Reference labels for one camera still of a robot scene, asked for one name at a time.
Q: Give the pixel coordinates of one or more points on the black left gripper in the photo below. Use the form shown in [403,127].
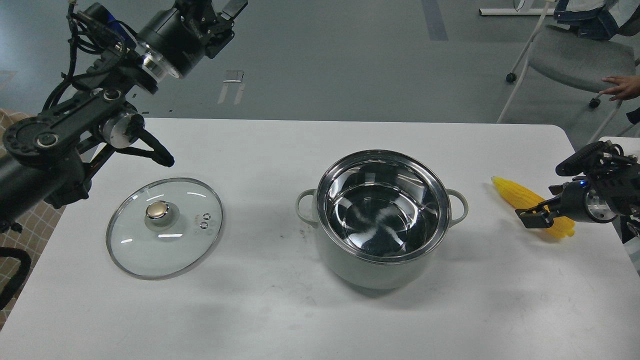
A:
[177,39]

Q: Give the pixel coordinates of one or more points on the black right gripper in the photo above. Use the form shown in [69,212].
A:
[570,198]

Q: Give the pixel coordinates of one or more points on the yellow corn cob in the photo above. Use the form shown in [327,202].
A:
[519,196]

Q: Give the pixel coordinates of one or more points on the glass pot lid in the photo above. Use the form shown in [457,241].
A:
[165,228]

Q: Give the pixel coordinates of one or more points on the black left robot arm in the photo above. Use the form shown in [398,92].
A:
[53,156]

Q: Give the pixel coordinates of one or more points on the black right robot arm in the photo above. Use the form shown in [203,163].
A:
[604,187]

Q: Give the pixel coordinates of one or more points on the bystander hand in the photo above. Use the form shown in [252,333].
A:
[625,87]

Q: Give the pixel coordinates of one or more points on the grey office chair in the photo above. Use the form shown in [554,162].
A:
[556,52]

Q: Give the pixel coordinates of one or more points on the blue denim clothing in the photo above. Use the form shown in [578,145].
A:
[599,19]

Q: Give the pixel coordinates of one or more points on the beige checkered cloth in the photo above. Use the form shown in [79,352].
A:
[38,225]

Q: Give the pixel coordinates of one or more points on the steel pot with grey handles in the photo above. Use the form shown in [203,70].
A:
[378,217]

